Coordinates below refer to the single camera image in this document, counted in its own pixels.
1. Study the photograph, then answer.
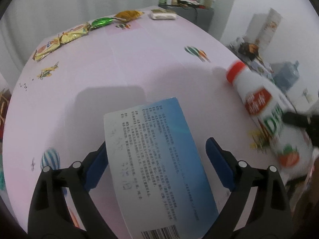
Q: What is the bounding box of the green candy wrapper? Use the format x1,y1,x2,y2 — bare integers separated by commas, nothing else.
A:
88,17,115,30

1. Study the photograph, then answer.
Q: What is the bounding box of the orange snack packet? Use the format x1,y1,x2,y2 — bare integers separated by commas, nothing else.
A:
114,10,145,22

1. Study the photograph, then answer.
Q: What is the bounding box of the large blue water jug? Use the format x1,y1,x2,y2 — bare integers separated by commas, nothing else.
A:
273,60,301,91

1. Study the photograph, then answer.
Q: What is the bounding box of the blue white carton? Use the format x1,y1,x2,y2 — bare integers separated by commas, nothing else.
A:
103,97,220,239

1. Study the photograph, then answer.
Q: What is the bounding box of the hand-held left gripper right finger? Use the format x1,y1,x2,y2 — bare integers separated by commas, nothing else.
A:
203,137,294,239

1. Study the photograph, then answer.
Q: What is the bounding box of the yellow biscuit packet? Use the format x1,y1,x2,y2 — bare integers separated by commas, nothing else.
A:
33,38,61,61
58,23,91,45

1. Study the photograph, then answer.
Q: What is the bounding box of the white bottle red cap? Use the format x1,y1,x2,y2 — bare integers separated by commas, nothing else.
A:
225,61,314,180

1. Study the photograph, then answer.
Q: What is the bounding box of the black snack bag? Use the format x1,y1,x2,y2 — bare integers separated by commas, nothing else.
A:
238,42,261,60

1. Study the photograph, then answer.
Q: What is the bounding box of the grey cabinet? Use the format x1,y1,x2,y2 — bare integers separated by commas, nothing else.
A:
158,4,215,33

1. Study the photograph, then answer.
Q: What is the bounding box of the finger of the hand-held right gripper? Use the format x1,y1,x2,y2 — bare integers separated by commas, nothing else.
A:
283,112,319,130

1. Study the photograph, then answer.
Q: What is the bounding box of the printed carton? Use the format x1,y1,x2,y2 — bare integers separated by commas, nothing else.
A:
249,58,275,76

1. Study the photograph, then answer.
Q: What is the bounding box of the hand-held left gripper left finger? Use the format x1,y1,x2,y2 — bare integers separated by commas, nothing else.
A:
28,141,120,239

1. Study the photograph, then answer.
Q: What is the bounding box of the white tissue pack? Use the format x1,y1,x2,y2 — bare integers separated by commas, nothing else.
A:
150,9,177,20

